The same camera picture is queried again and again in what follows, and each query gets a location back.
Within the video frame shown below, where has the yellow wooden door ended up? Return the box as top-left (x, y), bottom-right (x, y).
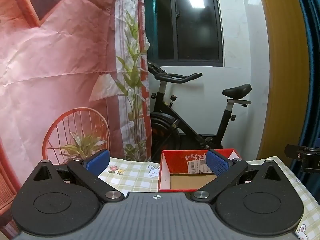
top-left (256, 0), bottom-right (312, 160)

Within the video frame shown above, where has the black exercise bike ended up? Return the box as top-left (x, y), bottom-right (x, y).
top-left (147, 61), bottom-right (252, 155)

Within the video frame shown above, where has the green checked printed tablecloth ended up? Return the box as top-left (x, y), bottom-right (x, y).
top-left (99, 156), bottom-right (320, 240)

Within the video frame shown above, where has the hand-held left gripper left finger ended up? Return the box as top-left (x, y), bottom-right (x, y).
top-left (31, 149), bottom-right (125, 203)

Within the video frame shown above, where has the red strawberry print cardboard box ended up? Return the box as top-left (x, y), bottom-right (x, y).
top-left (158, 148), bottom-right (242, 192)

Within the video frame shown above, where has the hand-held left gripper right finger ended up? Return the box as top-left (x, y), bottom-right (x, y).
top-left (191, 149), bottom-right (287, 203)

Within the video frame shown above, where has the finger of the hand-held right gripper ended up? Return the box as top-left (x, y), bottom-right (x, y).
top-left (301, 155), bottom-right (320, 173)
top-left (284, 144), bottom-right (320, 160)

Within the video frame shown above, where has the dark framed window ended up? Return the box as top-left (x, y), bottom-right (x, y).
top-left (155, 0), bottom-right (224, 67)

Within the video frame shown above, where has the pink printed backdrop cloth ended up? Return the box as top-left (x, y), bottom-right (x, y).
top-left (0, 0), bottom-right (153, 234)

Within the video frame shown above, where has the blue curtain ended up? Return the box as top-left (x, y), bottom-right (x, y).
top-left (292, 0), bottom-right (320, 150)

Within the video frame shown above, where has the narrow teal curtain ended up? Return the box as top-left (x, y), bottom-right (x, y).
top-left (144, 0), bottom-right (157, 64)

